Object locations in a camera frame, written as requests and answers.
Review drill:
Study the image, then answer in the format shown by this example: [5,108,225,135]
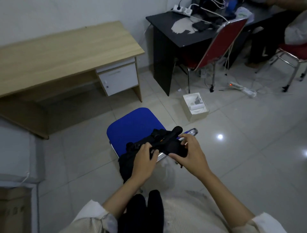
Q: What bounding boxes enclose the person's left hand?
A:
[131,142,159,183]

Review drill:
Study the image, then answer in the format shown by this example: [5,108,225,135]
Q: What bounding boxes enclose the person's right hand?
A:
[169,134,213,181]

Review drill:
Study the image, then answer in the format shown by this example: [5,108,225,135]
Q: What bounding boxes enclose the black fabric bag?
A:
[119,126,189,184]

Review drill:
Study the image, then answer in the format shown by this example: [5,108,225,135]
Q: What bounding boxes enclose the person's left forearm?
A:
[102,176,150,220]

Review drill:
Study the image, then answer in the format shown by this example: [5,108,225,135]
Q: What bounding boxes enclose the person's right forearm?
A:
[195,168,255,229]

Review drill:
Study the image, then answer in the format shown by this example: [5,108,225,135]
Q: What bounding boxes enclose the clear plastic bag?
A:
[144,160,179,192]

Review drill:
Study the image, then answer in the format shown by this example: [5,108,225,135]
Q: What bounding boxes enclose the blue padded chair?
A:
[107,108,198,164]

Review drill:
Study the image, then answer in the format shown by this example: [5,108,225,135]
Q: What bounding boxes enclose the open white cardboard box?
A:
[183,92,210,122]

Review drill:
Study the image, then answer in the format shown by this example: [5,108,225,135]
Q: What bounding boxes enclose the white device in box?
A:
[189,95,207,114]

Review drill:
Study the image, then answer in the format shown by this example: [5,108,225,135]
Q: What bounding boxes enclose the cream knit sweater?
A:
[60,190,294,233]

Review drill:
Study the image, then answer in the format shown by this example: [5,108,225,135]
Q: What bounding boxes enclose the black trousers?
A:
[118,190,165,233]

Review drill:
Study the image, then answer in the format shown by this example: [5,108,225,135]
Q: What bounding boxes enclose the white desk drawer unit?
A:
[96,58,140,96]

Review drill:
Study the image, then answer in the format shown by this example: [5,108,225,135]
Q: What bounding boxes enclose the white power strip with light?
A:
[228,81,257,98]

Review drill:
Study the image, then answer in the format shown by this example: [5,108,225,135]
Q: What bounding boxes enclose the black desk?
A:
[146,0,288,96]

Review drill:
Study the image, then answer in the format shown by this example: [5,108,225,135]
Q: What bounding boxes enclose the black flat pouch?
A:
[192,21,213,32]

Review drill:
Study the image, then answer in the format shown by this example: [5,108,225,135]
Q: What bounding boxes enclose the light wooden desk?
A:
[0,21,145,140]

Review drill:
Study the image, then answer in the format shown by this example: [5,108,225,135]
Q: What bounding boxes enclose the large white box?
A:
[0,118,46,185]

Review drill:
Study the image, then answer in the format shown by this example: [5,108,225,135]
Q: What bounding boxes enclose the brown cardboard box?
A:
[0,186,33,233]

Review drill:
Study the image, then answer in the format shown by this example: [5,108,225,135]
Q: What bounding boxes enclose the blue and white plastic bag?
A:
[234,6,255,24]

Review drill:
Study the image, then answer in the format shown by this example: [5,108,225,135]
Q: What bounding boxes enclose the red chair with chrome frame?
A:
[177,17,248,94]
[255,43,307,93]

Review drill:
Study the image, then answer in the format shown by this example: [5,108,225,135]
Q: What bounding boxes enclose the white cable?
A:
[189,3,228,22]

